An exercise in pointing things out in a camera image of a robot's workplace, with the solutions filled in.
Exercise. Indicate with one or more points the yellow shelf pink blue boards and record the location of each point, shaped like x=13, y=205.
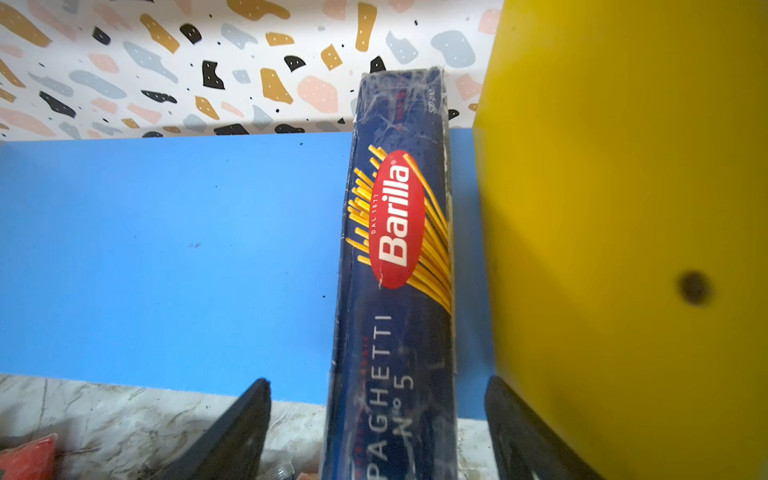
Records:
x=172, y=190

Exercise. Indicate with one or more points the blue Barilla spaghetti box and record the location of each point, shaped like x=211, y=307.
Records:
x=391, y=410

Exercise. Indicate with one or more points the red spaghetti bag right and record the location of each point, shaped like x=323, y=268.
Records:
x=33, y=460

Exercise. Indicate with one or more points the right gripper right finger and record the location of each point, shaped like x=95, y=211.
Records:
x=524, y=446

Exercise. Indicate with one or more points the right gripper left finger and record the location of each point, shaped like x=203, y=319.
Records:
x=232, y=447

